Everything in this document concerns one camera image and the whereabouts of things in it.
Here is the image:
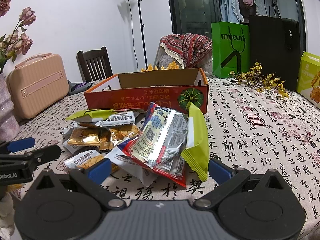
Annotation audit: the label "dark wooden chair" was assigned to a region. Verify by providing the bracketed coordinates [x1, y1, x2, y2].
[76, 47, 113, 82]

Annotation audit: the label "yellow flower branch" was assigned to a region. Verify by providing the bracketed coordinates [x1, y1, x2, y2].
[229, 61, 290, 99]

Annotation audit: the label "pink small suitcase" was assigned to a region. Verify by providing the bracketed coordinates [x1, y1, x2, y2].
[6, 53, 69, 119]

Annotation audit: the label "red blue silver snack bag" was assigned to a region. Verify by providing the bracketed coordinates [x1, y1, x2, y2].
[118, 102, 188, 187]

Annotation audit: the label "white packet near gripper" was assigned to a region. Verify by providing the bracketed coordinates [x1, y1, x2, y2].
[64, 150, 106, 169]

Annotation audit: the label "flat green snack packet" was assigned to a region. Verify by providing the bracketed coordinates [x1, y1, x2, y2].
[66, 109, 116, 122]

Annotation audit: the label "chair under cloth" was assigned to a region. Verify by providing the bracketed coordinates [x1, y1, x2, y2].
[153, 43, 213, 73]

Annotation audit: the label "pale pink vase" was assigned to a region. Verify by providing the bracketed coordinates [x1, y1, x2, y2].
[0, 73, 20, 141]

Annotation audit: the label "gold crisp packet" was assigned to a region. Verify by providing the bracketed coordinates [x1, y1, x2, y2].
[67, 126, 114, 151]

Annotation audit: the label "green paper shopping bag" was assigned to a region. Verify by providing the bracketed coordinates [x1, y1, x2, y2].
[212, 21, 250, 78]

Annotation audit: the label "red patterned cloth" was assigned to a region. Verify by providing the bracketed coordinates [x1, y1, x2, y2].
[159, 33, 213, 68]

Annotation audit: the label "orange cardboard snack box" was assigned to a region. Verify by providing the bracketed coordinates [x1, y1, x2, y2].
[84, 68, 209, 114]

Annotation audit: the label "light green snack carton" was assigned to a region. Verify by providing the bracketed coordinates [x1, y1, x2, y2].
[297, 51, 320, 108]

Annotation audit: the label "plate of orange slices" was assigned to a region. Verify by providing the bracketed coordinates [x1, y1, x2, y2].
[140, 61, 180, 72]

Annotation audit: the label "white oat crisp packet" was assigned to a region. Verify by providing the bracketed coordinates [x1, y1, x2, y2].
[100, 111, 136, 127]

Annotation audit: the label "green snack packet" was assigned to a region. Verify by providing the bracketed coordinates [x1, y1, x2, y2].
[66, 109, 116, 122]
[181, 102, 209, 182]

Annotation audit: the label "black paper shopping bag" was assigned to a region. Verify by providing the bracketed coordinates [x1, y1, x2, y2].
[249, 15, 302, 91]

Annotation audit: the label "calligraphy print tablecloth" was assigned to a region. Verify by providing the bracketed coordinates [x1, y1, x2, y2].
[15, 72, 319, 239]

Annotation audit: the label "grey purple folded cloth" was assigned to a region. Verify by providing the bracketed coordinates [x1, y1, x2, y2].
[68, 81, 93, 95]

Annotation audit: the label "hanging blue shirt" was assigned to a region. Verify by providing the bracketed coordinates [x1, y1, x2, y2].
[220, 0, 244, 24]

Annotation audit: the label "pink artificial flowers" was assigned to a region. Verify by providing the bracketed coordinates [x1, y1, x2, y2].
[1, 7, 37, 74]

